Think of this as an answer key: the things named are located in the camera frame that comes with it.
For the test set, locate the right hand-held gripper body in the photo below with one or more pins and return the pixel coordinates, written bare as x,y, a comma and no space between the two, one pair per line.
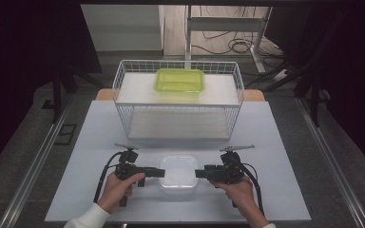
229,172

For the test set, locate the green plastic container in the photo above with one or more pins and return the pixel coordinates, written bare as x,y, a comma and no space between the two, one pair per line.
179,80

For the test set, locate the clear plastic container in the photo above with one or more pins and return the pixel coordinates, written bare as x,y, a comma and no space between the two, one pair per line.
178,172

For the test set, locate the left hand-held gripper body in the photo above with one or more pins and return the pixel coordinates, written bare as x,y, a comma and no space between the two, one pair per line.
128,171

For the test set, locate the wooden table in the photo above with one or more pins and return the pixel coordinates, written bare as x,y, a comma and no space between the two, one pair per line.
104,94

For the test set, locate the white power strip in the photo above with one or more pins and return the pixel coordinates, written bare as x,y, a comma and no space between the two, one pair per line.
280,75

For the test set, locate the person's left hand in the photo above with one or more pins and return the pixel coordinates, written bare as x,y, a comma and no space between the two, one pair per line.
114,193

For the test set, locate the white metal desk frame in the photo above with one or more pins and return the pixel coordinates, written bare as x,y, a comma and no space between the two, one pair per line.
225,24

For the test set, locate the dark curtain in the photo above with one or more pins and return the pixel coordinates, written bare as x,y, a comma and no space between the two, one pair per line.
9,63
361,79

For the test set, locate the black metal stand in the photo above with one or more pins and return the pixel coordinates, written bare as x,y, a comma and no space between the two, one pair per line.
57,91
313,95

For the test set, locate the person's right hand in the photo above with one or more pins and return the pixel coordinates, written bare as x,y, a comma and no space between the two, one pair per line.
242,196

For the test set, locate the black floor bracket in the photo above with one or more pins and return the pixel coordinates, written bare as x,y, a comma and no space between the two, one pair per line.
66,134

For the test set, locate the white cabinet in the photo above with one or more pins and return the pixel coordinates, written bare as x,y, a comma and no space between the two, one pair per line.
123,28

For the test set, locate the metal floor rail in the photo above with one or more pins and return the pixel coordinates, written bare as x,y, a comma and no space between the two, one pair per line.
33,167
332,164

